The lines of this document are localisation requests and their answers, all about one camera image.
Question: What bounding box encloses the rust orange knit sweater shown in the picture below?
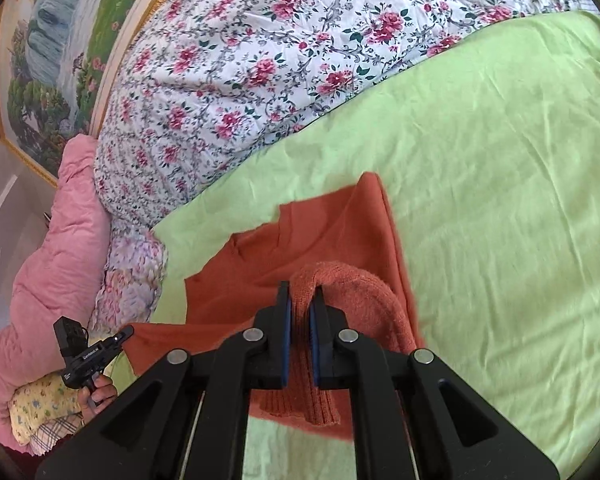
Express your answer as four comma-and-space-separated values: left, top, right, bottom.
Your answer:
124, 172, 422, 440

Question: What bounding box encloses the person's left hand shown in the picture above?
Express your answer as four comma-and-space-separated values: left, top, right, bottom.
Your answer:
78, 375, 118, 424

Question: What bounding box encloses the yellow cartoon print cloth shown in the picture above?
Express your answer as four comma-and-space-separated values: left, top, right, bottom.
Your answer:
8, 373, 81, 445

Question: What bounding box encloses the plaid checkered cloth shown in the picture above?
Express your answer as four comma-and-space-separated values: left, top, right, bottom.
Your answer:
29, 414, 84, 456

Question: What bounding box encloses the pink puffy comforter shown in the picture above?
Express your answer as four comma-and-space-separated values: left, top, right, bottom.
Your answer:
0, 134, 110, 453

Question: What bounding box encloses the pastel peony floral pillow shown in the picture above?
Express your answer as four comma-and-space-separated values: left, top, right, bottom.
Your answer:
87, 220, 168, 338

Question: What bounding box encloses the light green bed sheet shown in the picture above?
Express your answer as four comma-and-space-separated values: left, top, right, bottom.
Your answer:
152, 11, 600, 478

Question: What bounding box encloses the framed waterfall landscape painting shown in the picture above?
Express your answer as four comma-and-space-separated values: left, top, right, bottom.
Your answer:
0, 0, 166, 184

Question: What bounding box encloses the white pink floral quilt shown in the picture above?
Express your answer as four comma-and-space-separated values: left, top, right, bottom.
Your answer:
94, 0, 586, 226

